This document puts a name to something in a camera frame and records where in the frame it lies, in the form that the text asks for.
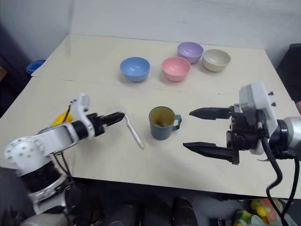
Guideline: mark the pink bowl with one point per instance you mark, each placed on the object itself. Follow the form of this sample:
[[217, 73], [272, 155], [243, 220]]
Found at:
[[176, 69]]

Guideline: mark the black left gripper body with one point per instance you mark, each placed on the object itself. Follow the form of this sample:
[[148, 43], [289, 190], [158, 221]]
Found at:
[[97, 124]]

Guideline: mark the yellow object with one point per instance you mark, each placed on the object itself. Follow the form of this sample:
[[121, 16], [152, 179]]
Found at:
[[58, 118]]

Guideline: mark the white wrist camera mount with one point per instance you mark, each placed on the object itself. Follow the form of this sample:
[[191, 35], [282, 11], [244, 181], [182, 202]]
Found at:
[[261, 99], [81, 104]]

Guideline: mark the dark rounded shape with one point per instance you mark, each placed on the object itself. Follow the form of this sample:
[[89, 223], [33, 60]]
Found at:
[[184, 212], [125, 216]]

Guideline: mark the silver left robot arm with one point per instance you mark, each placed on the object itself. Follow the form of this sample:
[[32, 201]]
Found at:
[[56, 136]]

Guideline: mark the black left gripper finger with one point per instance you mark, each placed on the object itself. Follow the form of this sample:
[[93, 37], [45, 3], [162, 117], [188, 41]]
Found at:
[[115, 116], [112, 123]]

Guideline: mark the purple bowl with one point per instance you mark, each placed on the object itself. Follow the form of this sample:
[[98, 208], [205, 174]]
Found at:
[[190, 51]]

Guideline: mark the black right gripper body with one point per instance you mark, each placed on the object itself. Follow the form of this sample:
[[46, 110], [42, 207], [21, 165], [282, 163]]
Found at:
[[244, 136]]

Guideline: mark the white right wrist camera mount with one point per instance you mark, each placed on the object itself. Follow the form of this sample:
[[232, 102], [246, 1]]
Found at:
[[261, 99]]

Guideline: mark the stack of blue dishes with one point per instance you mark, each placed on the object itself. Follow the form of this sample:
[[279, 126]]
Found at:
[[35, 67]]

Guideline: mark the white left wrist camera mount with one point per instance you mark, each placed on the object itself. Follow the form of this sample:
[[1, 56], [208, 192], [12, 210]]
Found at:
[[81, 104]]

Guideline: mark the blue bowl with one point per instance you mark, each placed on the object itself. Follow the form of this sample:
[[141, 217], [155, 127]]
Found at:
[[135, 68]]

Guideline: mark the blue-grey mug with yellow inside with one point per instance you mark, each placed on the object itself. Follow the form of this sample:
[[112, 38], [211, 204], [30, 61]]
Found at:
[[162, 127]]

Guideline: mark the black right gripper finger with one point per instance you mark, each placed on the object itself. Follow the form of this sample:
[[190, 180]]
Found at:
[[211, 150], [209, 113]]

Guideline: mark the black box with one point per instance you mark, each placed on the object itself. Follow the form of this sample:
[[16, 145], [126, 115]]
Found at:
[[290, 70]]

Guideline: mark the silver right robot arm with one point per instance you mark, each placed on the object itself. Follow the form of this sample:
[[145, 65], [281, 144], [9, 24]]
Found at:
[[292, 131]]

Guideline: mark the white toothbrush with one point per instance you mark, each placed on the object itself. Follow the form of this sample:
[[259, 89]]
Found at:
[[134, 134]]

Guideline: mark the bag of colourful toys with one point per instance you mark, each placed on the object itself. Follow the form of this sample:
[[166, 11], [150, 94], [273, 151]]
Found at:
[[258, 212]]

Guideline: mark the beige bowl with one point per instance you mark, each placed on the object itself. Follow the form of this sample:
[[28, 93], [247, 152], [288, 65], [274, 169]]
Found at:
[[216, 60]]

